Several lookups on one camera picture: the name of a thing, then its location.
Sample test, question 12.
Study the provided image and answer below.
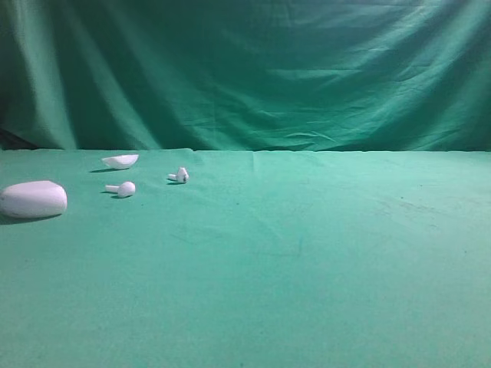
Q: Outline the white earbud near case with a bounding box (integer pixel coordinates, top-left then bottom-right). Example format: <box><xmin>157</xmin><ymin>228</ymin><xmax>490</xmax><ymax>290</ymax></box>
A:
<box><xmin>104</xmin><ymin>181</ymin><xmax>136</xmax><ymax>198</ymax></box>

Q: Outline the white earbud case lid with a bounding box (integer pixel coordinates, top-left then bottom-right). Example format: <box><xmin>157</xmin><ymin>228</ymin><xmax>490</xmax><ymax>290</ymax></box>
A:
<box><xmin>101</xmin><ymin>154</ymin><xmax>139</xmax><ymax>170</ymax></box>

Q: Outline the green backdrop cloth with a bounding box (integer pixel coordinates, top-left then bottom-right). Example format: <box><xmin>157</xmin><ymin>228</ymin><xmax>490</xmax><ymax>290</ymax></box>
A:
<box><xmin>1</xmin><ymin>1</ymin><xmax>490</xmax><ymax>151</ymax></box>

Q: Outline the green table cloth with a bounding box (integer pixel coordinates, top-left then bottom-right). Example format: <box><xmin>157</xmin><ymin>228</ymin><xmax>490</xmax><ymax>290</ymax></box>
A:
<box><xmin>1</xmin><ymin>149</ymin><xmax>490</xmax><ymax>367</ymax></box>

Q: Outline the white earbud case body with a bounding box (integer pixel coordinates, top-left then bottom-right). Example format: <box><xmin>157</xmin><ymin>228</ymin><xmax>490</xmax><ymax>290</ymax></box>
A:
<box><xmin>1</xmin><ymin>180</ymin><xmax>68</xmax><ymax>219</ymax></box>

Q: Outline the white earbud with dark tip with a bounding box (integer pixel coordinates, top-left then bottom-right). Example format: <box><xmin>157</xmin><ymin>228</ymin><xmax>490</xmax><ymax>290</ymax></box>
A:
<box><xmin>167</xmin><ymin>166</ymin><xmax>189</xmax><ymax>183</ymax></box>

